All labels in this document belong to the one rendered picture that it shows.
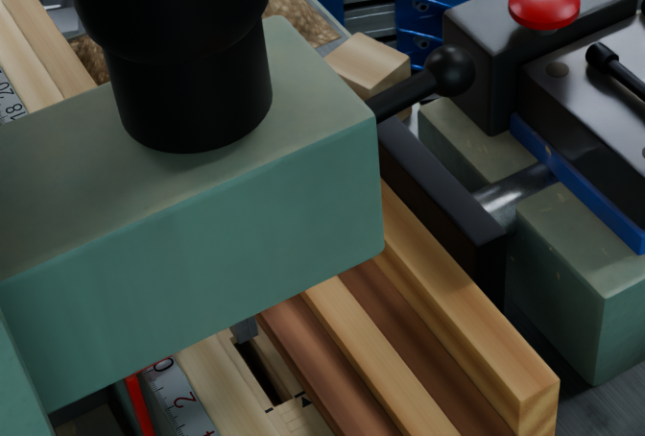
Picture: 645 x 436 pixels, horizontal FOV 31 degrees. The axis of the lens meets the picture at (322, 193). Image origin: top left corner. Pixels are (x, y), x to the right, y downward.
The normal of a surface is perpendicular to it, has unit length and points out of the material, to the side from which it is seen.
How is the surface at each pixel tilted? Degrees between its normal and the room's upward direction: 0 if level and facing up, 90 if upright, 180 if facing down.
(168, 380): 0
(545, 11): 9
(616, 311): 90
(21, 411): 90
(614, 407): 0
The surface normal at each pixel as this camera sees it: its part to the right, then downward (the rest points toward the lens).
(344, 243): 0.49, 0.59
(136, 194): -0.08, -0.70
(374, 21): 0.15, 0.69
